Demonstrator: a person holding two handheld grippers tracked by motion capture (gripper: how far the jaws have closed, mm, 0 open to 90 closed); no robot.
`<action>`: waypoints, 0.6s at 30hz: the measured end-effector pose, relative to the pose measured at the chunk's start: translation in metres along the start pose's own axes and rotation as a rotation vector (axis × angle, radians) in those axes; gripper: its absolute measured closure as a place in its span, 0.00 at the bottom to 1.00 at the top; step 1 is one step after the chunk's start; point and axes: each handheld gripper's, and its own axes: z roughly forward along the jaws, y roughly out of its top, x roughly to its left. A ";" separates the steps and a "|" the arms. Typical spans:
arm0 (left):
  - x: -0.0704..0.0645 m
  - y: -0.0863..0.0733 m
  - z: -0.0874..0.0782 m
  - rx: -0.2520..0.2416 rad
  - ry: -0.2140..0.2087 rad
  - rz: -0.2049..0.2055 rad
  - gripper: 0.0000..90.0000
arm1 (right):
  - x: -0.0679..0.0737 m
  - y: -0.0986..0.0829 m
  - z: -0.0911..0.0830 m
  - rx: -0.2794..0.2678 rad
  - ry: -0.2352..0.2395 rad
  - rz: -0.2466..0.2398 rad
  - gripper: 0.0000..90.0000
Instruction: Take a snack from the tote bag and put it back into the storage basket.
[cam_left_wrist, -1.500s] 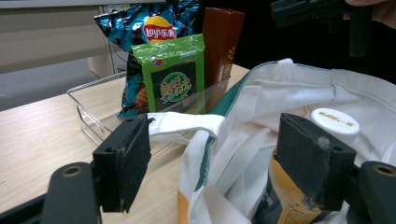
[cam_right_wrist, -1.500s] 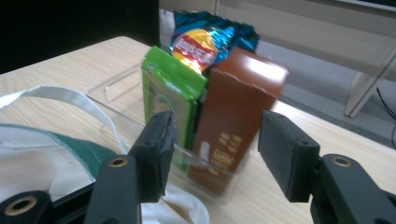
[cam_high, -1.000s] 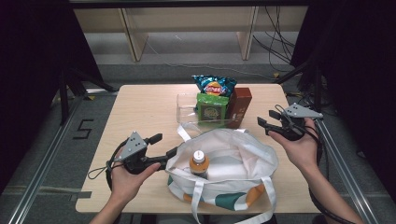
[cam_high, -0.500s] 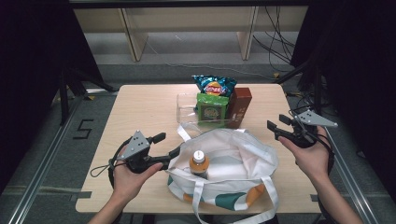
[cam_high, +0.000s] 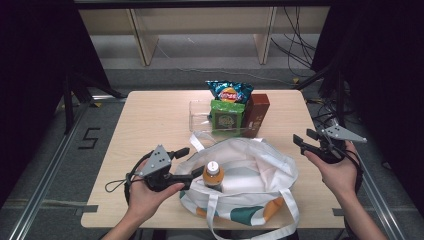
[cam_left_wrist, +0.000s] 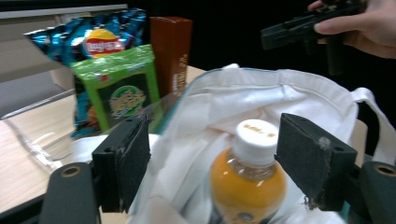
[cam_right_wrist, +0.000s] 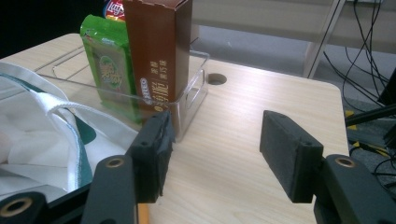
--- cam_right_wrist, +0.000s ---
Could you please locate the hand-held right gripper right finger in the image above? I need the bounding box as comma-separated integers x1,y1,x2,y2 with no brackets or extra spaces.
259,109,325,203

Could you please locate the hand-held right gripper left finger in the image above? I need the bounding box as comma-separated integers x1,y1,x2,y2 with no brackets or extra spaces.
125,110,176,203

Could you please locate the clear plastic tray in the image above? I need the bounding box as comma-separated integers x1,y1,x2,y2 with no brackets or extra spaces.
34,45,210,143

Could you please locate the green snack packet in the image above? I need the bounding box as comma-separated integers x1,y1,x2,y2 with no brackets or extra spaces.
79,14,142,124

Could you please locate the brown cardboard box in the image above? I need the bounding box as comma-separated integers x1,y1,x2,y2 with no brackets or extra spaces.
121,0,194,114

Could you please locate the white printed tote bag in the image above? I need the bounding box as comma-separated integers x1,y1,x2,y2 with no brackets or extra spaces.
0,61,139,203

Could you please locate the blue chip bag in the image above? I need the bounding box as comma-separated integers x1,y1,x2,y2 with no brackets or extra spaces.
102,0,127,22

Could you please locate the black tripod stand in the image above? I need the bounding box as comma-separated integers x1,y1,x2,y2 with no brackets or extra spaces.
344,68,396,150

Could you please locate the bundle of black cables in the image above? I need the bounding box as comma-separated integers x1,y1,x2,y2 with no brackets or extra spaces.
323,0,391,108

